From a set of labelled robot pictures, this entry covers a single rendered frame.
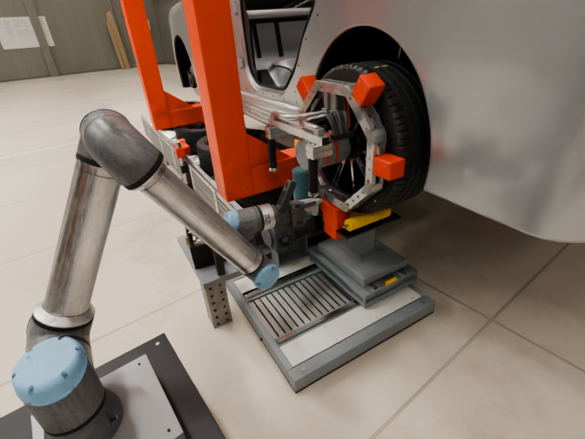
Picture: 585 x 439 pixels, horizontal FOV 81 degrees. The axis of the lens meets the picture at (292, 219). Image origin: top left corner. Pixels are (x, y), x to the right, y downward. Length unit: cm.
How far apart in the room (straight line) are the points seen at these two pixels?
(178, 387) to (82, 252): 57
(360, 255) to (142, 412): 122
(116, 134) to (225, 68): 97
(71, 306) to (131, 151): 49
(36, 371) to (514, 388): 164
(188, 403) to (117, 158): 81
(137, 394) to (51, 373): 30
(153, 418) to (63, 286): 44
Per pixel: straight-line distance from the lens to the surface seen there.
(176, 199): 88
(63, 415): 108
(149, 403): 120
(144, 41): 360
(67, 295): 110
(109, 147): 83
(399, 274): 189
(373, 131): 132
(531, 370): 188
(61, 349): 107
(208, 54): 171
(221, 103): 174
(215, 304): 179
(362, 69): 147
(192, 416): 126
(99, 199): 98
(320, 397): 159
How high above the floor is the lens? 133
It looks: 29 degrees down
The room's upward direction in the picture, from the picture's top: 4 degrees counter-clockwise
